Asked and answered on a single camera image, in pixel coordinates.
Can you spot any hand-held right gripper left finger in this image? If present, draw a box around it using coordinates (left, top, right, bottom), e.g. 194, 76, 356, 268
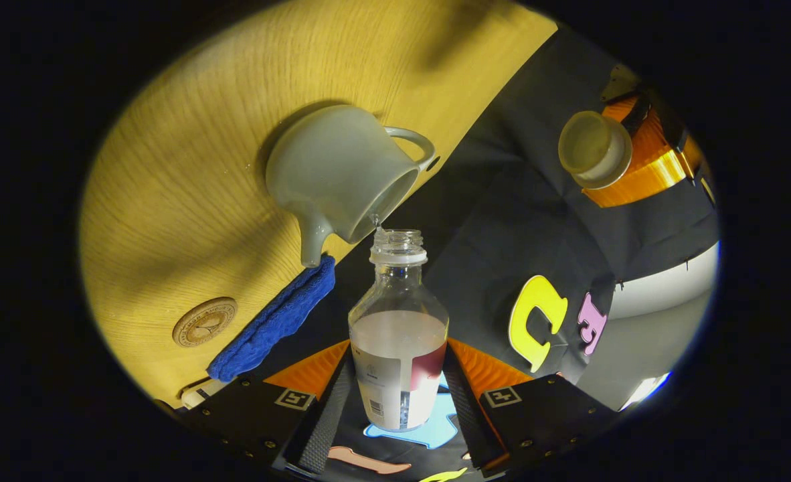
178, 339, 356, 477

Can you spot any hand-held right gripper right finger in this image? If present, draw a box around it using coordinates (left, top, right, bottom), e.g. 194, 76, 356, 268
441, 337, 620, 477

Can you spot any white teacup lid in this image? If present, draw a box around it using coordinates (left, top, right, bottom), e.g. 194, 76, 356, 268
557, 110, 634, 190

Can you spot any clear plastic water bottle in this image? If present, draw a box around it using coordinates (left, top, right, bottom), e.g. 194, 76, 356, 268
348, 229, 450, 432

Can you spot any round wooden coaster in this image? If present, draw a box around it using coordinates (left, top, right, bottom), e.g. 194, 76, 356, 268
172, 297, 238, 348

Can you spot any blue towel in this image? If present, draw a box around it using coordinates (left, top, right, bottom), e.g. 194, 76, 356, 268
207, 254, 337, 383

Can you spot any ceiling light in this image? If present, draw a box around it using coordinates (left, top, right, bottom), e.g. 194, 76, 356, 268
620, 372, 671, 410

